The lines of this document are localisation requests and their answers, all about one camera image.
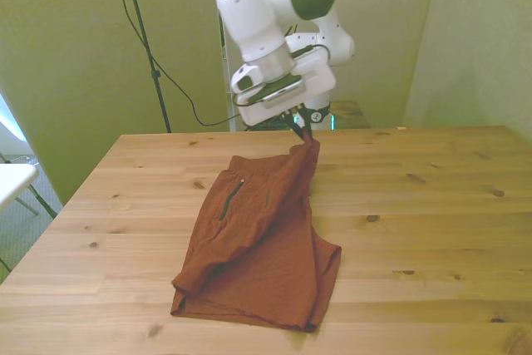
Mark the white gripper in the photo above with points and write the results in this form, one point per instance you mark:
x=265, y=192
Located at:
x=320, y=74

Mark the rust brown shorts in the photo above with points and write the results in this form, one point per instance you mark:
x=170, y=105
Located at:
x=257, y=255

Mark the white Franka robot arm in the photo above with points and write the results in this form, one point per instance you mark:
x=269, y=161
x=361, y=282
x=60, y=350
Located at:
x=249, y=18

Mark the small wooden side table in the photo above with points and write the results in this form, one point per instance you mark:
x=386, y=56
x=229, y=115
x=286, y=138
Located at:
x=353, y=114

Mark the black tripod stand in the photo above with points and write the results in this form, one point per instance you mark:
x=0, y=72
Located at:
x=156, y=76

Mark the white folding chair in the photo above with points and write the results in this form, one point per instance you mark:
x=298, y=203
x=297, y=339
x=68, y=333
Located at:
x=14, y=180

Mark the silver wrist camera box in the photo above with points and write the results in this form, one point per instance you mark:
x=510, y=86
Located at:
x=282, y=91

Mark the white vertical wall strip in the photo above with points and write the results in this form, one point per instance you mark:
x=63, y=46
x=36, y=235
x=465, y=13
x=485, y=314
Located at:
x=227, y=65

